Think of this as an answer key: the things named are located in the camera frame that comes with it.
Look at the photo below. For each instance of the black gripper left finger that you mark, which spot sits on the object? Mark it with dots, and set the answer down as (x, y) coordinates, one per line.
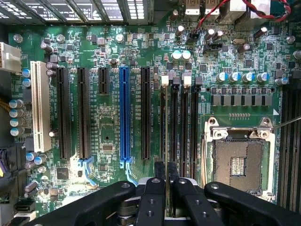
(150, 207)

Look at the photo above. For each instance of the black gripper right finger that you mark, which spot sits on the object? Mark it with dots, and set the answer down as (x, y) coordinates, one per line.
(247, 207)

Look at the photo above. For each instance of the RAM slot with black latch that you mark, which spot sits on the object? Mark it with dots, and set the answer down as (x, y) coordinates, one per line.
(174, 117)
(195, 122)

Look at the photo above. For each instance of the long black expansion slot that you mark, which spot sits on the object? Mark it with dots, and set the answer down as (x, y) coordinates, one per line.
(63, 113)
(145, 113)
(83, 113)

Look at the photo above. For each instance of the RAM slot with white latch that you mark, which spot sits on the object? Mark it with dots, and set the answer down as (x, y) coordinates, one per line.
(162, 113)
(185, 117)

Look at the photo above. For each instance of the blue expansion slot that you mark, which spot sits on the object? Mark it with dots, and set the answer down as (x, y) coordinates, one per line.
(124, 113)

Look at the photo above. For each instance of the short black expansion slot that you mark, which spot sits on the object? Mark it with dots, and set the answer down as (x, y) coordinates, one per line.
(103, 81)

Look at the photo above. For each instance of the white PCI expansion slot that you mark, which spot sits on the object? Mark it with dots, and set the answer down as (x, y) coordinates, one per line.
(41, 106)

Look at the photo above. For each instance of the silver CPU socket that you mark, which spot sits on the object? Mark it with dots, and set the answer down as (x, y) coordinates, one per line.
(238, 162)

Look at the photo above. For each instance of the metal locking lever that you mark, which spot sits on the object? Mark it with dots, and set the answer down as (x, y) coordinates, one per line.
(287, 122)

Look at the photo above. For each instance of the row of grey chokes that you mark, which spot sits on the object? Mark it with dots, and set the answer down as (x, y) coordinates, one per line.
(242, 100)

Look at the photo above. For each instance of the green motherboard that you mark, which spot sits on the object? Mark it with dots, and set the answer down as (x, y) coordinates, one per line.
(108, 106)

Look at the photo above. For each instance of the black SATA port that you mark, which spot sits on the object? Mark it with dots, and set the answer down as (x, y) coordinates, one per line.
(24, 206)

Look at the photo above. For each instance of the black and purple connector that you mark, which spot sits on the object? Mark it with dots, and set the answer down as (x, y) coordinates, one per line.
(7, 164)

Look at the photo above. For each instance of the silver blue capacitor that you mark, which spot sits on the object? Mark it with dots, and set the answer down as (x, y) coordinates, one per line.
(176, 56)
(186, 55)

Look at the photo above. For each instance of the large silver rear port block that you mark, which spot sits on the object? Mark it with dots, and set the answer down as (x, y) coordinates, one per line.
(234, 10)

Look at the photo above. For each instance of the white power connector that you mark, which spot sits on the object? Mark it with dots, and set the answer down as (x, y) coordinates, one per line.
(9, 56)

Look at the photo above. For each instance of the black PC case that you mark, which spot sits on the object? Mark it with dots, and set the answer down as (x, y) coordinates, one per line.
(70, 10)

